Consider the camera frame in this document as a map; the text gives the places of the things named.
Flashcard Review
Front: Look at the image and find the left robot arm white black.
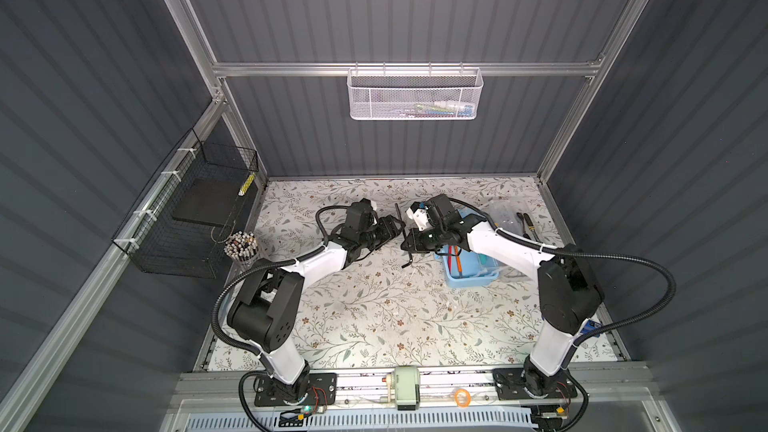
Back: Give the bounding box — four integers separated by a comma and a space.
211, 199, 405, 395

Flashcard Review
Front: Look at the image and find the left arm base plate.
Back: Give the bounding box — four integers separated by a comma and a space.
253, 372, 338, 407

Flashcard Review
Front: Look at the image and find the red handled screwdriver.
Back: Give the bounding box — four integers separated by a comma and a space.
448, 246, 461, 273

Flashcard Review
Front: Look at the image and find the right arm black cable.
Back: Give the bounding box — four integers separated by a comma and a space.
449, 197, 677, 432

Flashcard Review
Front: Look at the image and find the orange pencil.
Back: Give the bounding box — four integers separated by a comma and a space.
454, 247, 463, 277

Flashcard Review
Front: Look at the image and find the blue plastic tool box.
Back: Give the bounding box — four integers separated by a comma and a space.
433, 246, 505, 289

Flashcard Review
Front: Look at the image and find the cup of pencils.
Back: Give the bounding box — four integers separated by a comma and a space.
224, 231, 263, 272

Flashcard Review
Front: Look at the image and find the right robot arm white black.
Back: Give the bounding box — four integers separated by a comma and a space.
401, 194, 604, 398

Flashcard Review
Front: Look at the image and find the black wire wall basket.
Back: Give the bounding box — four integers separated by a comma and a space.
113, 131, 260, 279

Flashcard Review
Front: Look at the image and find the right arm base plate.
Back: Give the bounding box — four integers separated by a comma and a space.
491, 367, 578, 401

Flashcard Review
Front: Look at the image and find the yellow highlighter in basket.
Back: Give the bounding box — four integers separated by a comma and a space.
238, 173, 256, 196

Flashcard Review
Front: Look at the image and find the white mesh wall basket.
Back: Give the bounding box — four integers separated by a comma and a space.
346, 67, 484, 121

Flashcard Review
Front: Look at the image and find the white slotted cable duct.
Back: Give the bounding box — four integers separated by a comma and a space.
182, 406, 535, 432

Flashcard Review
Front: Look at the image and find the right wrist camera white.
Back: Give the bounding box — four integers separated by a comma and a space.
406, 202, 431, 231

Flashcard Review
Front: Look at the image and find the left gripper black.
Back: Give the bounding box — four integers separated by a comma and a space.
357, 214, 404, 251

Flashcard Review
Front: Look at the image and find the blue stapler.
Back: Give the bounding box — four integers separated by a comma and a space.
581, 319, 602, 335

